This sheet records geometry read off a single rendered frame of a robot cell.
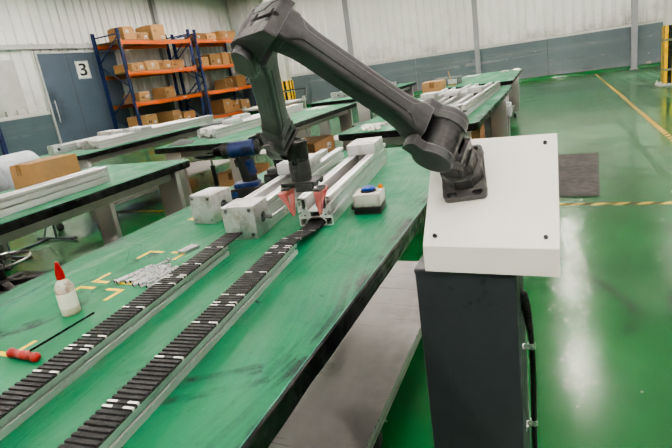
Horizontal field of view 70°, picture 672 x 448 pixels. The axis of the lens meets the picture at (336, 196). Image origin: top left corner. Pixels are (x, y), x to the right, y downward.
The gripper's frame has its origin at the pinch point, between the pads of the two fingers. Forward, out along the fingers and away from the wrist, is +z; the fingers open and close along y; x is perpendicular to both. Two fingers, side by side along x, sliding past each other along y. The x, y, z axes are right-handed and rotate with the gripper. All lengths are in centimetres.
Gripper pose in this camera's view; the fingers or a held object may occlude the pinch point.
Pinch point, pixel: (306, 212)
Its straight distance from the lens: 130.2
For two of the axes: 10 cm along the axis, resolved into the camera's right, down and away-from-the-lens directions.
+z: 1.4, 9.6, 2.6
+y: -9.5, 0.5, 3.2
